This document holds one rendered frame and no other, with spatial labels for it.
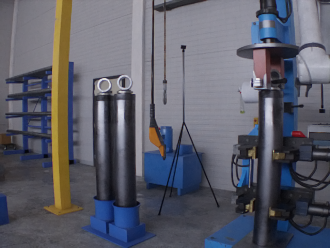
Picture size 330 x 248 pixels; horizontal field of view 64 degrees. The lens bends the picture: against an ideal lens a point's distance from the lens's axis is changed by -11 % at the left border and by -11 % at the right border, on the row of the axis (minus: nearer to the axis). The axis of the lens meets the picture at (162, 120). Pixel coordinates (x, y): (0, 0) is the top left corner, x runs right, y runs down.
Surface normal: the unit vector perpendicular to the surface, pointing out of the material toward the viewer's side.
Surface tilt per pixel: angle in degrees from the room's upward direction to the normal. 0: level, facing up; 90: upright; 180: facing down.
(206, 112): 90
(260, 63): 90
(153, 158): 90
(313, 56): 67
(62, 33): 90
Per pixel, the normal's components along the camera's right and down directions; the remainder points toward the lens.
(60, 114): 0.77, 0.01
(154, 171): -0.64, 0.02
